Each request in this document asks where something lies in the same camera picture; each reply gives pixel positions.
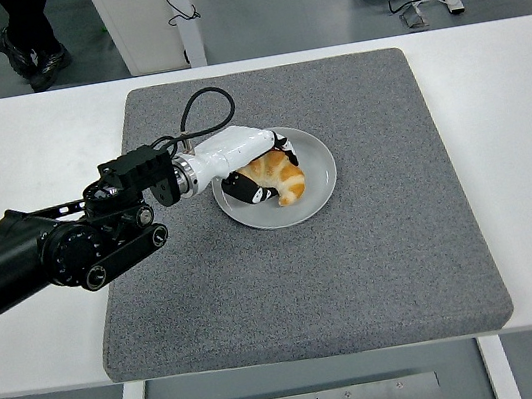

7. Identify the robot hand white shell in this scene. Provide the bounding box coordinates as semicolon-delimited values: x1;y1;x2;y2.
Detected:
189;116;306;215

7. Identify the golden croissant bread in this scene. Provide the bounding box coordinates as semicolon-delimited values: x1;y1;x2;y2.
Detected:
233;145;310;214

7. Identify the round pale grey plate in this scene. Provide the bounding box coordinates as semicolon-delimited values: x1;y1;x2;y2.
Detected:
204;118;346;239

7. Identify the white square column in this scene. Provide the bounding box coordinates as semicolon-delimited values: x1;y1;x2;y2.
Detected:
165;0;209;72

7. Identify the grey speckled mat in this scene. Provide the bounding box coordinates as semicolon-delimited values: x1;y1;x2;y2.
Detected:
61;34;518;394

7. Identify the white panel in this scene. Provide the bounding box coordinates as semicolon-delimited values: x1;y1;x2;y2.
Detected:
86;0;190;83

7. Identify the grey floor socket box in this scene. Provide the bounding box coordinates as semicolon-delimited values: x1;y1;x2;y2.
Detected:
397;1;432;32

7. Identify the person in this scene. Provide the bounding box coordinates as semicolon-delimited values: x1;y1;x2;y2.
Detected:
0;0;78;99

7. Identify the thin black looped cable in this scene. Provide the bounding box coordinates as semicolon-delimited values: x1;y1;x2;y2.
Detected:
165;0;202;27

